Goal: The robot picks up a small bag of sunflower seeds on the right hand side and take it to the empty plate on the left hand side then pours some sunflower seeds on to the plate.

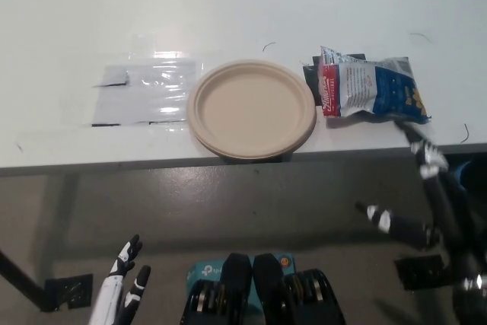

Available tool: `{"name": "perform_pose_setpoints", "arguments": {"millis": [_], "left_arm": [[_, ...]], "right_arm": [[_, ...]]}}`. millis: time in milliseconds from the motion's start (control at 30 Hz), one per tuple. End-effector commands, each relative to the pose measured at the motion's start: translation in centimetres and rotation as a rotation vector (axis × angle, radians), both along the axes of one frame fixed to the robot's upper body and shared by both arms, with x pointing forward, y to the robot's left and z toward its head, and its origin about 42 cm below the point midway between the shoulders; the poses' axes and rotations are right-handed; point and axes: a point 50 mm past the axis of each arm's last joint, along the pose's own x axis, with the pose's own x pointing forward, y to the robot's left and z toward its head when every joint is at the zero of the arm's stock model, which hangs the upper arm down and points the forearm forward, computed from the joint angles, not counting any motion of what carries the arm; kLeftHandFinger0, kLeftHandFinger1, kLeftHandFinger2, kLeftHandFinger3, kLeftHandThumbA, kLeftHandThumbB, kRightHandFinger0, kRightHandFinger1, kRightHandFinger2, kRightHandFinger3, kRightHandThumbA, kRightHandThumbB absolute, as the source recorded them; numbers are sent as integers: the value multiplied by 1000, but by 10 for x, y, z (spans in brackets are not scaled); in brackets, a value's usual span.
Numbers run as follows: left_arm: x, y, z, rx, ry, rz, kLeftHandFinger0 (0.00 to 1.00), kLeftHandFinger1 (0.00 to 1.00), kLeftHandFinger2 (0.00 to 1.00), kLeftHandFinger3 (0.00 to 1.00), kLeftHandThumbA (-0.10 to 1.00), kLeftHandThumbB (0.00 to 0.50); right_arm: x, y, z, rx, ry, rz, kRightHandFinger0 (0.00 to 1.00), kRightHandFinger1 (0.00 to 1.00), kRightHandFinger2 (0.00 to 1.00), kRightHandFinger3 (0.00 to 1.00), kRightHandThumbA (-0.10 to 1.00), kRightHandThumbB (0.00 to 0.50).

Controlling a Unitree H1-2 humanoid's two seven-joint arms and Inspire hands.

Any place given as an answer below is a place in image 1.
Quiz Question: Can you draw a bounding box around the black floor tape patch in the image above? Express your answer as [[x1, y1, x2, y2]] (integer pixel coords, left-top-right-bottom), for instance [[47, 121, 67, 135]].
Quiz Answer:
[[393, 254, 453, 292], [43, 272, 94, 311]]

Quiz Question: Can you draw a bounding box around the clear plastic sheet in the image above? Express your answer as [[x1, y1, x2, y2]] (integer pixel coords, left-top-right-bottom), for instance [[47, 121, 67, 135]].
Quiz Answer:
[[90, 59, 205, 127]]

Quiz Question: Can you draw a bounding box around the black table leg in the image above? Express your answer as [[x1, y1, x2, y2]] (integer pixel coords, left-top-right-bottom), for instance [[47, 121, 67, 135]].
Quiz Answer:
[[0, 250, 53, 313]]

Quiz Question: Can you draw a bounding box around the black tape patch on table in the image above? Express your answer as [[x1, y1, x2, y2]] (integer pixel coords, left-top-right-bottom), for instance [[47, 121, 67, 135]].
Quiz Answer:
[[299, 53, 368, 107]]

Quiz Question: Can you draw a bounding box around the beige paper plate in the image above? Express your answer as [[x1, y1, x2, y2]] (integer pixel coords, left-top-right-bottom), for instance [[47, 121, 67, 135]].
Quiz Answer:
[[186, 59, 318, 160]]

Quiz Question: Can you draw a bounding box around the teal cardboard box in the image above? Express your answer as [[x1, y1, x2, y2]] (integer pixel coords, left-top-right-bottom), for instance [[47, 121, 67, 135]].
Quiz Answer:
[[185, 251, 296, 325]]

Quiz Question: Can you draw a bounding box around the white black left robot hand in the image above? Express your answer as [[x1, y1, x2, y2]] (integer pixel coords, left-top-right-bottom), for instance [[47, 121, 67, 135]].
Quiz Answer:
[[88, 234, 152, 325]]

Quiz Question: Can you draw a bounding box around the black and blue object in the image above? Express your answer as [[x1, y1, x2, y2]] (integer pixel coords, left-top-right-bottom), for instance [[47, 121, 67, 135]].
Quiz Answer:
[[455, 160, 475, 191]]

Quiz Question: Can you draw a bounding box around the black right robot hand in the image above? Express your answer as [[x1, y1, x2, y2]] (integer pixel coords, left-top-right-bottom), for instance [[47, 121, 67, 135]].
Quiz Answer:
[[355, 119, 487, 288]]

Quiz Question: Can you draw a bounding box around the sunflower seed bag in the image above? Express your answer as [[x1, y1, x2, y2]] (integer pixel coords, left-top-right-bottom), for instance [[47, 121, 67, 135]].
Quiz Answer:
[[318, 45, 433, 125]]

